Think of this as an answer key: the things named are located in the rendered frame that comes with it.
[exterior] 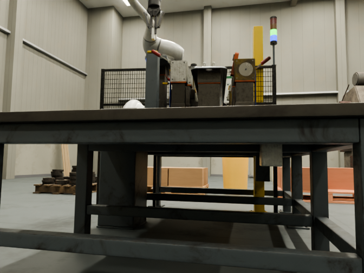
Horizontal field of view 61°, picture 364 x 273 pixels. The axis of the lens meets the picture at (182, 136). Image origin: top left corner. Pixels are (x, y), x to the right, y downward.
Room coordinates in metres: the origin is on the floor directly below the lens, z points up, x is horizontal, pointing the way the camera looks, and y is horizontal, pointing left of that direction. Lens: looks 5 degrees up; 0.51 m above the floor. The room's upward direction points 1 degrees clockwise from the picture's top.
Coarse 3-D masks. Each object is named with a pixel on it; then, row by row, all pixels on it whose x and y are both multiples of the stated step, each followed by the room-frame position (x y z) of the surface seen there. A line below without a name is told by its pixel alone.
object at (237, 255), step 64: (0, 128) 1.24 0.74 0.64; (64, 128) 1.17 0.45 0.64; (128, 128) 1.11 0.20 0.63; (192, 128) 1.06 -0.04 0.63; (256, 128) 1.01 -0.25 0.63; (320, 128) 0.97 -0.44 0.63; (0, 192) 1.32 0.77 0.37; (192, 192) 3.51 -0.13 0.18; (320, 192) 1.69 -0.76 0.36; (128, 256) 1.12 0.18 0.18; (192, 256) 1.07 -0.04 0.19; (256, 256) 1.02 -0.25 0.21; (320, 256) 0.98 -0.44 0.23
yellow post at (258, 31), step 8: (256, 32) 3.19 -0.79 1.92; (256, 40) 3.19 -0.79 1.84; (256, 48) 3.19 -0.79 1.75; (256, 56) 3.19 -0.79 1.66; (256, 64) 3.19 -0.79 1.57; (256, 72) 3.19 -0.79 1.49; (256, 80) 3.19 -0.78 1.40; (256, 88) 3.19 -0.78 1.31; (256, 96) 3.19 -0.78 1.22; (256, 184) 3.20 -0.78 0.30; (256, 192) 3.20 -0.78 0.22; (256, 208) 3.20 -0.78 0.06
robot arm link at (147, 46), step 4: (144, 40) 2.20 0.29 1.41; (156, 40) 2.21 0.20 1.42; (160, 40) 2.23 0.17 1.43; (144, 44) 2.23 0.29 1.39; (148, 44) 2.21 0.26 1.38; (152, 44) 2.22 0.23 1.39; (156, 44) 2.22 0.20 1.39; (144, 48) 2.27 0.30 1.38; (148, 48) 2.25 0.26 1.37; (152, 48) 2.23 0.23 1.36; (156, 48) 2.23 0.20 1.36
